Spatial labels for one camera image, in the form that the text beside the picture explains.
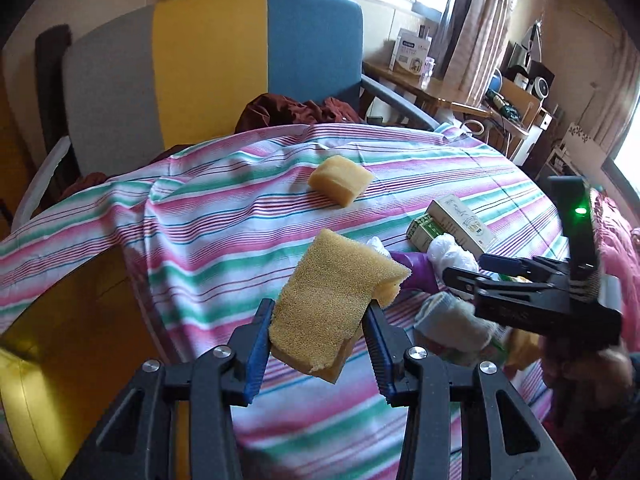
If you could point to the purple plastic packet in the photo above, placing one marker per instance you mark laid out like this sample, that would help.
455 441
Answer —
422 275

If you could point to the dark red cloth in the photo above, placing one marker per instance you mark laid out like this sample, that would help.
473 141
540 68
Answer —
266 110

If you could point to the white plastic bag bundle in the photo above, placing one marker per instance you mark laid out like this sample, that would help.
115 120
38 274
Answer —
444 252

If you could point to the white carton box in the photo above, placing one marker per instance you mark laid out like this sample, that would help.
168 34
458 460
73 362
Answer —
458 220

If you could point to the gold metal tin box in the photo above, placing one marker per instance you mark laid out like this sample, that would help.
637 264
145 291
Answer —
65 358

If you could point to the wooden desk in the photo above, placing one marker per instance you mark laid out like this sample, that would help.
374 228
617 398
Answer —
429 93

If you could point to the green small carton box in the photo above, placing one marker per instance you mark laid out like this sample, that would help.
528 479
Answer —
422 231

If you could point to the pink striped curtain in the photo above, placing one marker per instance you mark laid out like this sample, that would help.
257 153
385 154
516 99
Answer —
468 45

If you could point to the grey towel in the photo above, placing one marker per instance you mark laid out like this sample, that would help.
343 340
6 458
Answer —
451 322

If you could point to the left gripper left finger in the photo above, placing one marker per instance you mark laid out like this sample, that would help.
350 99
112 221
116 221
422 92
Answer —
135 438

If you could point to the yellow sponge block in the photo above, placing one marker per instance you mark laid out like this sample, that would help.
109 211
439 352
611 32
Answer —
317 318
340 180

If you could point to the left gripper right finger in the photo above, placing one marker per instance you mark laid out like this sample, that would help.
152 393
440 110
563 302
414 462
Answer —
501 437

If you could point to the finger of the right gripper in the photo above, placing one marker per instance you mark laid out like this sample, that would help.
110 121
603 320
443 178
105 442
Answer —
485 289
537 269

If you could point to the striped bed sheet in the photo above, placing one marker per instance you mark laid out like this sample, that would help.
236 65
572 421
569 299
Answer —
212 230

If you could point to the white product box on desk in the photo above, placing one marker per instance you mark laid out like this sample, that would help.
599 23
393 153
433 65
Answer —
410 53

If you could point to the grey yellow blue chair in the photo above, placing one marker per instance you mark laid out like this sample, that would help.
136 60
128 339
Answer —
182 72

